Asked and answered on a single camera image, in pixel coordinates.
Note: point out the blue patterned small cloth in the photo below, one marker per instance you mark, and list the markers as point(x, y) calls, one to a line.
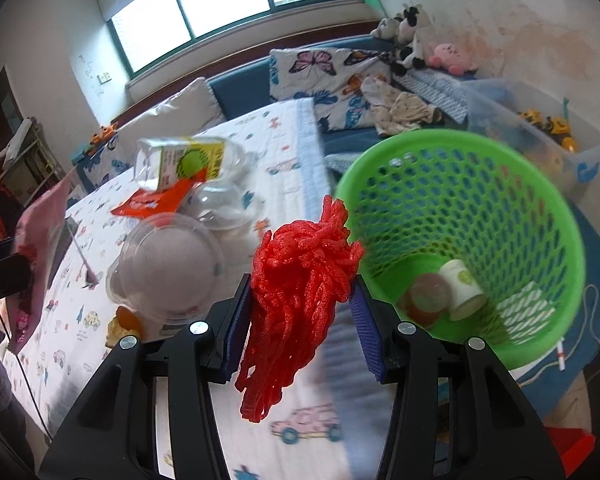
point(340, 161)

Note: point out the clear plastic storage box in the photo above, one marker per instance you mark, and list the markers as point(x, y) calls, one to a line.
point(530, 110)

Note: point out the white paper cup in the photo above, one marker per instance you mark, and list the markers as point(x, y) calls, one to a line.
point(462, 287)

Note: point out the beige crumpled clothes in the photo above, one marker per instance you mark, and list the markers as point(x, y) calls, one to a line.
point(400, 105)

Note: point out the clear bottle with green label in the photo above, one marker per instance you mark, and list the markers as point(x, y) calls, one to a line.
point(180, 160)

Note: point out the window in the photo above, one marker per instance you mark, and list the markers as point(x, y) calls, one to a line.
point(220, 5)

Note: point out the pink jelly cup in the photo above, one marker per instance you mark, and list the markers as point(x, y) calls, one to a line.
point(425, 300)

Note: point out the orange toy car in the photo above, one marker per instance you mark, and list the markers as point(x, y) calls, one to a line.
point(102, 135)

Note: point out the wall switch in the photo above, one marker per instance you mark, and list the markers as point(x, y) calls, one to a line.
point(104, 77)

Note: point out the large clear plastic bowl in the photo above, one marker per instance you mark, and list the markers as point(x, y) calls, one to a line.
point(165, 270)

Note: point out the orange snack packet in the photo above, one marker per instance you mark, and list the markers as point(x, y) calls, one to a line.
point(150, 203)

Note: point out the pink plastic bag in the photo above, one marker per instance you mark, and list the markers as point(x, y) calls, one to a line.
point(40, 230)

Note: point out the yellow toy truck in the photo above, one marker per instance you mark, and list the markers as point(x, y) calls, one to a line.
point(557, 129)

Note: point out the orange peel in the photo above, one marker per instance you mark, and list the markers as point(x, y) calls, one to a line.
point(122, 325)

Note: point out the black and white cow plush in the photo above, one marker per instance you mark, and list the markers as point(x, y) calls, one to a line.
point(411, 35)

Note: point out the white pillow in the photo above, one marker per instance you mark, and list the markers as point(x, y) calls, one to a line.
point(175, 105)

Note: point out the butterfly print pillow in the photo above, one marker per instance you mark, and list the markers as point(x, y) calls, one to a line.
point(325, 75)

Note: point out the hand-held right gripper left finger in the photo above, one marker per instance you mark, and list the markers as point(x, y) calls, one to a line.
point(234, 332)

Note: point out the green plastic basket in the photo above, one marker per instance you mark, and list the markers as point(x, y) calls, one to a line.
point(530, 240)

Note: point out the grey plush toy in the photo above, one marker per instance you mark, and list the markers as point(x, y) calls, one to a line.
point(387, 27)

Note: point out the red box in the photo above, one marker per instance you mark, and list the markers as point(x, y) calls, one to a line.
point(570, 449)

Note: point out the pink plush toy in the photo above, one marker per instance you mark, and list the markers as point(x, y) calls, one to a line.
point(450, 57)

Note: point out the blue patterned quilt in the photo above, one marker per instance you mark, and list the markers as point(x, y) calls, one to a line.
point(440, 89)

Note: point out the cluttered storage shelf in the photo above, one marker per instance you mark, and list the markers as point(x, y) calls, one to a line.
point(22, 157)

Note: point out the red foam fruit net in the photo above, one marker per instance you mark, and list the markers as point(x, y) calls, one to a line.
point(300, 285)

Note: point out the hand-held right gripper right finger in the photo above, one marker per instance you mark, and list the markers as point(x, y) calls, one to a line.
point(366, 332)

